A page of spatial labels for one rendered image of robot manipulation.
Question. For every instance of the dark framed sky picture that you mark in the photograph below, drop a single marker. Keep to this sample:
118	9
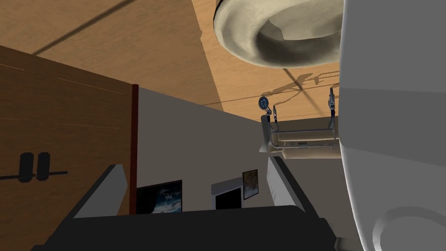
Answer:
159	197

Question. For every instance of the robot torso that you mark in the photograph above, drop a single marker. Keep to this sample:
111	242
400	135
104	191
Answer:
393	139

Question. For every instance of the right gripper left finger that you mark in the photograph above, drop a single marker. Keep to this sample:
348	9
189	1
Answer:
104	193

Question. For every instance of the small framed brown picture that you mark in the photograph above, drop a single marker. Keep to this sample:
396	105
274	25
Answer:
250	184

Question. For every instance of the white-framed dark fireplace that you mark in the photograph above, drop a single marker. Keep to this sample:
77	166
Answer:
228	197

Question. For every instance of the metal-framed wheeled cart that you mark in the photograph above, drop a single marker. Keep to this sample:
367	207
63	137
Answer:
299	139

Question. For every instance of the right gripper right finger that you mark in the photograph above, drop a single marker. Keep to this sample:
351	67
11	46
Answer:
280	188

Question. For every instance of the beige round pouf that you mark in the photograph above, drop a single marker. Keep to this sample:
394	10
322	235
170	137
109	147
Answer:
240	35

